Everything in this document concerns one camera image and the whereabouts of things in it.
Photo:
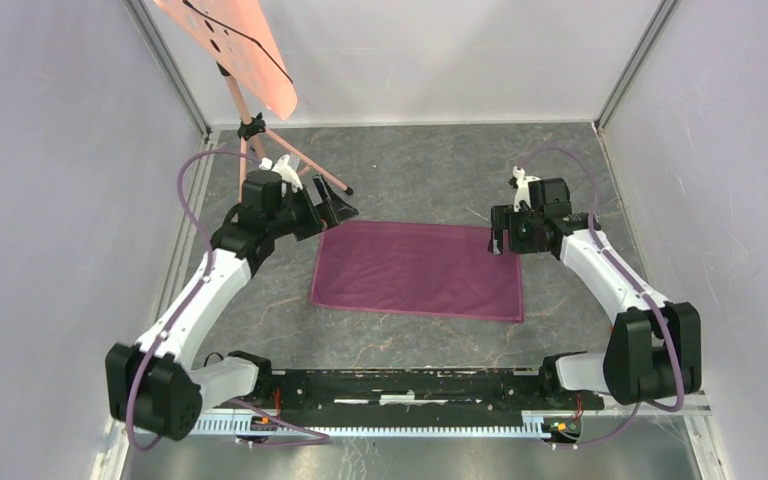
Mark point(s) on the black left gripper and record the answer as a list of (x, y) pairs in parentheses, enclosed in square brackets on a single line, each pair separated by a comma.
[(331, 212)]

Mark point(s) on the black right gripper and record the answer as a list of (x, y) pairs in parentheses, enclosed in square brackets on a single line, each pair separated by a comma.
[(503, 217)]

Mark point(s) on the purple cloth napkin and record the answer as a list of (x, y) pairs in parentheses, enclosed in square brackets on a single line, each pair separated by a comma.
[(418, 269)]

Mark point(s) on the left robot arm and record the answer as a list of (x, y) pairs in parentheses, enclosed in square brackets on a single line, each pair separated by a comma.
[(151, 384)]

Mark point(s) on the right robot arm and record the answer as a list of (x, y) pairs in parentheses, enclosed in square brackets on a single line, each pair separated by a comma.
[(653, 353)]

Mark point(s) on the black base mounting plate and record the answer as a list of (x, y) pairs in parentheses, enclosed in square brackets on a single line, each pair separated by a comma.
[(424, 397)]

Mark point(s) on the pink music stand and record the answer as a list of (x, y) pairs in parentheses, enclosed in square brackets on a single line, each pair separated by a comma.
[(237, 36)]

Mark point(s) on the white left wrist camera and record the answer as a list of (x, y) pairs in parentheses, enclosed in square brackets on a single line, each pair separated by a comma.
[(287, 167)]

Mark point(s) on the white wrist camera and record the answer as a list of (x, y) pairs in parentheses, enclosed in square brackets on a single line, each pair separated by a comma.
[(521, 182), (287, 167)]

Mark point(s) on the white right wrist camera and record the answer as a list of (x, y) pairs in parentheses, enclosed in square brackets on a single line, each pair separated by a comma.
[(521, 182)]

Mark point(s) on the slotted cable duct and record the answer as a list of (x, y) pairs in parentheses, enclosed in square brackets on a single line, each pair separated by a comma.
[(242, 424)]

